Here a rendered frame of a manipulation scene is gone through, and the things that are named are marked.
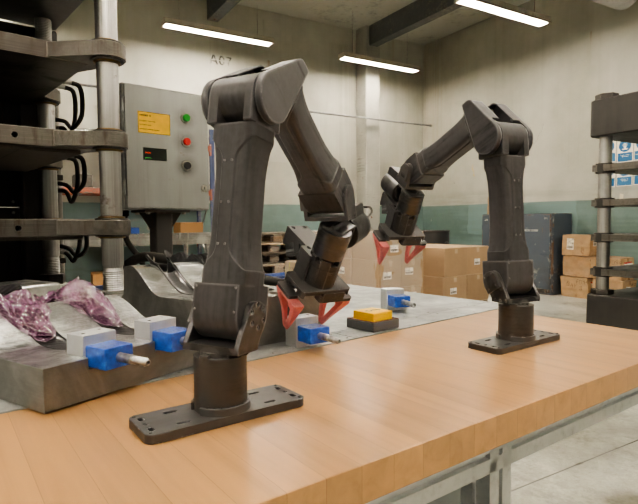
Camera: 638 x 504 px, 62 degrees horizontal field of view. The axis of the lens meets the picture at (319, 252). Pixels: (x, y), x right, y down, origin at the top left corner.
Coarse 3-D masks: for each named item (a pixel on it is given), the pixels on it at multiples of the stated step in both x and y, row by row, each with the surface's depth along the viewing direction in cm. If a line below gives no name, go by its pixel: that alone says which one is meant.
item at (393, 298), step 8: (384, 288) 136; (392, 288) 136; (400, 288) 135; (384, 296) 135; (392, 296) 131; (400, 296) 130; (408, 296) 131; (384, 304) 135; (392, 304) 131; (400, 304) 130; (408, 304) 127
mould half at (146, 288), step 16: (128, 272) 115; (144, 272) 111; (160, 272) 113; (192, 272) 117; (128, 288) 115; (144, 288) 109; (160, 288) 108; (272, 288) 111; (144, 304) 109; (160, 304) 103; (176, 304) 98; (272, 304) 98; (304, 304) 103; (176, 320) 98; (272, 320) 98; (272, 336) 98
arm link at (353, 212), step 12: (348, 192) 84; (300, 204) 88; (348, 204) 84; (360, 204) 94; (312, 216) 88; (324, 216) 86; (336, 216) 85; (348, 216) 84; (360, 216) 94; (360, 228) 92; (360, 240) 94
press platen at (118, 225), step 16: (0, 224) 139; (16, 224) 142; (32, 224) 144; (48, 224) 147; (64, 224) 148; (80, 224) 148; (96, 224) 149; (112, 224) 149; (128, 224) 153; (80, 240) 198; (80, 256) 201
